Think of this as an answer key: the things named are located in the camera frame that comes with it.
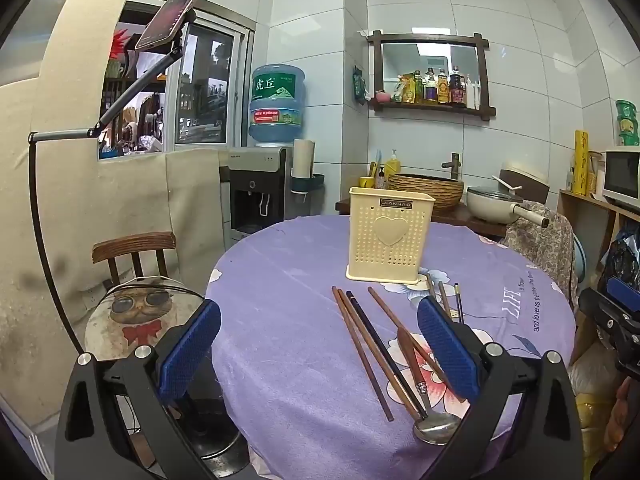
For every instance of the bronze faucet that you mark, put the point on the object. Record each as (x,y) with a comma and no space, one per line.
(454,165)

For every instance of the smartphone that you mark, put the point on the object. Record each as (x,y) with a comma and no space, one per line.
(165,22)

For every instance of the black plastic bag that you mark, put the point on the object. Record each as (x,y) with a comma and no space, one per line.
(620,260)

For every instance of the wooden shelf unit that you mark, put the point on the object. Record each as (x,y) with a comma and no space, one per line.
(575,220)

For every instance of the brown wooden chopstick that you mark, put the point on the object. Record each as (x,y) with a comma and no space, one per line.
(362,355)
(370,337)
(395,322)
(445,300)
(430,285)

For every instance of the small patterned bottle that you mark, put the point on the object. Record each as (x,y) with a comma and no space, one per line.
(382,180)

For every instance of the pink cup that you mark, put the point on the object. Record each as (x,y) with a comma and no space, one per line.
(383,97)

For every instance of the person's right hand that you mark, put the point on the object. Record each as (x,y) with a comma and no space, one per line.
(630,397)

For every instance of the cat print cushion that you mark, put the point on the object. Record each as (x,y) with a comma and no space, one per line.
(140,315)

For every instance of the purple floral tablecloth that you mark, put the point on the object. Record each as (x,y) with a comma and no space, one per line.
(300,320)

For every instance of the yellow box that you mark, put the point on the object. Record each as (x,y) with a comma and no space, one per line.
(581,165)

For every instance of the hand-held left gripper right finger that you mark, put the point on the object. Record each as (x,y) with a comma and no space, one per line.
(447,347)

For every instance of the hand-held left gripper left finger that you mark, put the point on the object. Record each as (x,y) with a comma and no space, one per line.
(192,345)

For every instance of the sliding window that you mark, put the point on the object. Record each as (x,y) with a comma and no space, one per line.
(210,90)

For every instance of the yellow cup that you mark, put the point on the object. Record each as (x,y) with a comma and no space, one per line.
(367,183)

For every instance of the floral cloth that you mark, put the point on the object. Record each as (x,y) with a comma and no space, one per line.
(542,240)

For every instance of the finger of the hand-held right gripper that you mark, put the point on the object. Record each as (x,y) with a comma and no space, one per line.
(600,307)
(625,290)

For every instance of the green hanging packet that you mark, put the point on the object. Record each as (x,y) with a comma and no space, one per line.
(359,85)

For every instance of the yellow plastic bag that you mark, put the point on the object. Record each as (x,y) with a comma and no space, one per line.
(592,435)

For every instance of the beige cloth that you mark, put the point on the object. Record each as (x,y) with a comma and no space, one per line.
(135,195)

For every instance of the white microwave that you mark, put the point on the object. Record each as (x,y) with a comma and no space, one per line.
(622,175)

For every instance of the brown wooden chair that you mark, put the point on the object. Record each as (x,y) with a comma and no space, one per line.
(132,247)

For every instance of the yellow soap bottle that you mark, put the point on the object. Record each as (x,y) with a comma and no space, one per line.
(393,166)

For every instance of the dark blue chopstick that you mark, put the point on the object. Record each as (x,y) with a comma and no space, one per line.
(385,352)

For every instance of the white bottle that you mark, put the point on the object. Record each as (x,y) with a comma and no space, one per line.
(472,95)

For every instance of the wooden framed mirror shelf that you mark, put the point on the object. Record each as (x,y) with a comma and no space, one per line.
(430,109)

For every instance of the blue water bottle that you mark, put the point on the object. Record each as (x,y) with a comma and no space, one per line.
(277,105)

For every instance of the white plastic bag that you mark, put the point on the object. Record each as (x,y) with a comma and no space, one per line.
(595,375)

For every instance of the woven basin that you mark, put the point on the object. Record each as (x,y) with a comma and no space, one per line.
(425,192)

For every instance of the tall dark sauce bottle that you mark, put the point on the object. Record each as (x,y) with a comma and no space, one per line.
(456,87)

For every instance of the dark chopstick with gold band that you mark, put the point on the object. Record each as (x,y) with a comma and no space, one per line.
(458,305)

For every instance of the cream and brown cooker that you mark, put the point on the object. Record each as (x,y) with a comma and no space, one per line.
(525,182)

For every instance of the white paper cup dispenser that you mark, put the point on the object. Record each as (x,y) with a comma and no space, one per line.
(304,160)

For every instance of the stack of green cups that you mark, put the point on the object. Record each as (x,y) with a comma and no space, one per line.
(627,122)

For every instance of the grey water dispenser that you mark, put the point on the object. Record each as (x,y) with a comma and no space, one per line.
(255,195)

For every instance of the yellow seasoning packet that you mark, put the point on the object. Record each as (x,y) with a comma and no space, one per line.
(410,90)

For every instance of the cream perforated utensil holder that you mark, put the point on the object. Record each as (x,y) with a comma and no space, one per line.
(390,240)

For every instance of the amber sauce bottle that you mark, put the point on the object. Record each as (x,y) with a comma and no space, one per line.
(443,90)

